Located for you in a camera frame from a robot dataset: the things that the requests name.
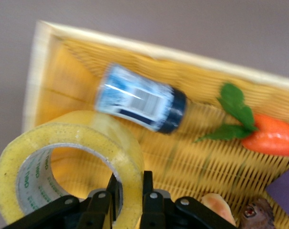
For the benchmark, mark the orange toy carrot green leaves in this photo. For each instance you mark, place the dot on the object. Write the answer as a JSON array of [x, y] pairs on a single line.
[[273, 136]]

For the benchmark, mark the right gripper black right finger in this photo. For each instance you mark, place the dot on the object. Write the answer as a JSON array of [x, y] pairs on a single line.
[[151, 210]]

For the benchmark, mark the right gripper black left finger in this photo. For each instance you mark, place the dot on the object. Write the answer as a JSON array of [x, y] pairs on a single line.
[[96, 210]]

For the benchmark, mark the blue-labelled jar with dark lid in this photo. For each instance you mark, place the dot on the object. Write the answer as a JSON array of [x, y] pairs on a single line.
[[135, 100]]

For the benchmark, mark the clear yellowish packing tape roll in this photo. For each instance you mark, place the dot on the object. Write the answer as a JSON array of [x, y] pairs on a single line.
[[99, 138]]

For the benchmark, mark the brown toy lion figure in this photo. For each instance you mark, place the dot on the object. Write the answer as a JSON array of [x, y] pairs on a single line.
[[259, 212]]

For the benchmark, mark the yellow woven rectangular basket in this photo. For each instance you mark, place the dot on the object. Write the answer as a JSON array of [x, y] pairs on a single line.
[[194, 155]]

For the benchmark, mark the striped toy croissant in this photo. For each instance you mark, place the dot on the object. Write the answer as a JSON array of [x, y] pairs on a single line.
[[218, 207]]

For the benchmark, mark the purple foam cube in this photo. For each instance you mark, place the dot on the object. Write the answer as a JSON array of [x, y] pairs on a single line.
[[287, 186]]

